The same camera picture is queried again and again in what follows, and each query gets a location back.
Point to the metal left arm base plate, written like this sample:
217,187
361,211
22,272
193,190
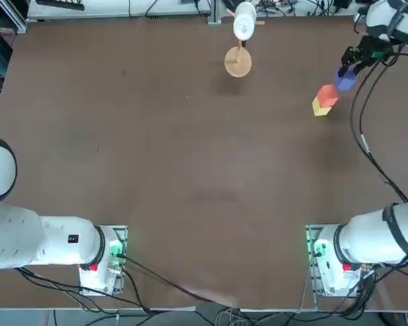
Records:
124,234

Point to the black comb-shaped rack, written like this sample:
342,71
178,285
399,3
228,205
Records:
64,4

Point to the white smiley mug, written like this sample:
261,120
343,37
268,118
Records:
245,20

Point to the red foam cube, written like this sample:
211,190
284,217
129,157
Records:
327,95

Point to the aluminium profile post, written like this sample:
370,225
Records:
215,13

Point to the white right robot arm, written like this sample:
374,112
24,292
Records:
364,237

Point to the aluminium frame bar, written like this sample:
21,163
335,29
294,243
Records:
18,17

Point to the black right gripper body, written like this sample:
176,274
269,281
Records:
367,51

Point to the yellow foam cube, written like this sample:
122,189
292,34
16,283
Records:
321,111

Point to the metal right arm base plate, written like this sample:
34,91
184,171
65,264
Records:
308,237

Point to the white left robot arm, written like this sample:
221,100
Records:
54,241

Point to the wooden mug tree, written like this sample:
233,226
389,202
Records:
238,64

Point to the purple foam cube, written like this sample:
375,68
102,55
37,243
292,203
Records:
347,82

